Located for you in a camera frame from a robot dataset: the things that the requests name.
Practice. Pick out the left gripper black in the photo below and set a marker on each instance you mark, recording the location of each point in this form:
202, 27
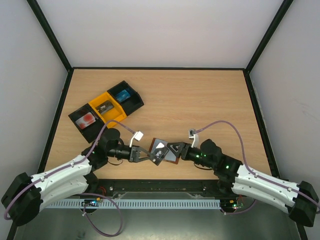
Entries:
134, 156

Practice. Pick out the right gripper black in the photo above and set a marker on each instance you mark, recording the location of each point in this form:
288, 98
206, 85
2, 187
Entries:
184, 150

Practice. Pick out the grey VIP card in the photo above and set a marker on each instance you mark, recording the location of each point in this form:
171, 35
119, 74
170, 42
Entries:
159, 154

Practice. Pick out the brown leather card holder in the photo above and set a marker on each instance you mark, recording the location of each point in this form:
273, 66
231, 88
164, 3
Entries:
169, 157

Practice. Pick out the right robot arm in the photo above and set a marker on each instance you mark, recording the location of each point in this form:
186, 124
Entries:
298, 200

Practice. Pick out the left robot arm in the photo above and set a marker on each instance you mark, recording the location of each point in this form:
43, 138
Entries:
27, 195

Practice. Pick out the dark card in bin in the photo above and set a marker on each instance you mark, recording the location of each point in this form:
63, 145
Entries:
104, 107

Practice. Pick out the blue card in bin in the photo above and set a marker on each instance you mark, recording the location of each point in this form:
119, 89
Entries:
123, 95

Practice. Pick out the red white card in bin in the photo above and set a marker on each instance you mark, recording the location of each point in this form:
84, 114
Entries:
85, 120

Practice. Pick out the yellow bin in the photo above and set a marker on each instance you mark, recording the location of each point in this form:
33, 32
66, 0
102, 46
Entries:
116, 113

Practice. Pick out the black bin left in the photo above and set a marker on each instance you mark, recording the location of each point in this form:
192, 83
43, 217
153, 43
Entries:
91, 132

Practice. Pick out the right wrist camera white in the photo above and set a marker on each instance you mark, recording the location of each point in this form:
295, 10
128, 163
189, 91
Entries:
193, 135

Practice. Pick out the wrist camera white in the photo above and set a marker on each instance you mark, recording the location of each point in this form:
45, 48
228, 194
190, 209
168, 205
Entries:
137, 136
193, 135

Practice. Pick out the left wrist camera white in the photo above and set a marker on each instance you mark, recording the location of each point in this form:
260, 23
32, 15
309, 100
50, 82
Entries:
137, 136

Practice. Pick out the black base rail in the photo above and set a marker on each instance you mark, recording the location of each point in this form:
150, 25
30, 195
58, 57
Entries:
204, 188

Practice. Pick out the slotted cable duct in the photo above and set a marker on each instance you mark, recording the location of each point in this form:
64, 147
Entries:
166, 204

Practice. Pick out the black frame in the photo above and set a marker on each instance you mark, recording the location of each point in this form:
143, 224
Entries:
41, 18

